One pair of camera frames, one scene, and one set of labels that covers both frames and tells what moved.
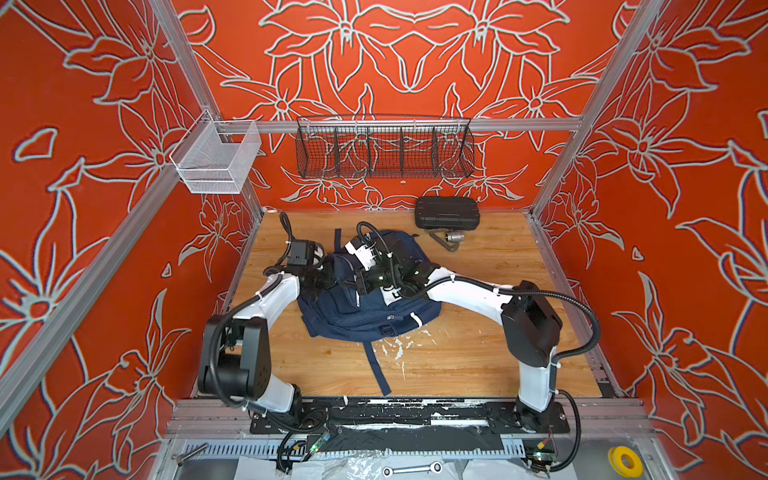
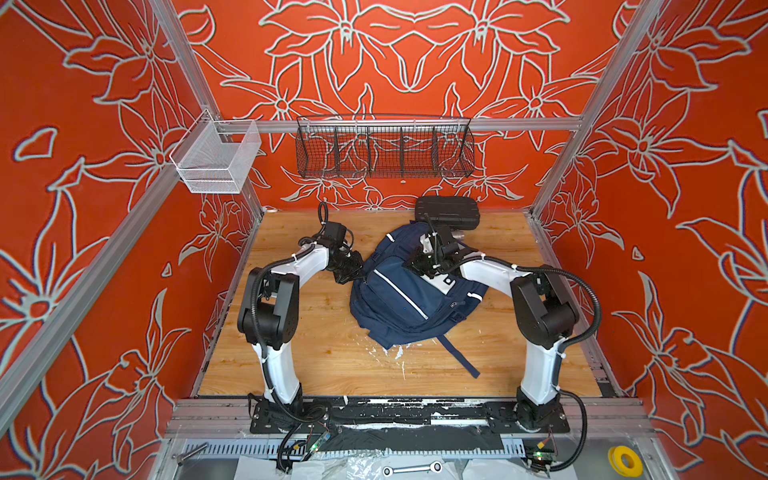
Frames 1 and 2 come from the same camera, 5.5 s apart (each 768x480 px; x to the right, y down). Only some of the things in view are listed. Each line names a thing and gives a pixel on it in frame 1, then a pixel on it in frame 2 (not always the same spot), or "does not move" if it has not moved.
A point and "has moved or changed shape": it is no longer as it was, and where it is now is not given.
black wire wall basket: (385, 148) does not move
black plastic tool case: (447, 213) does not move
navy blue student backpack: (343, 311) has moved or changed shape
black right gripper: (363, 282) to (414, 263)
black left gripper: (330, 281) to (355, 268)
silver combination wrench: (434, 467) does not move
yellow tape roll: (626, 461) does not move
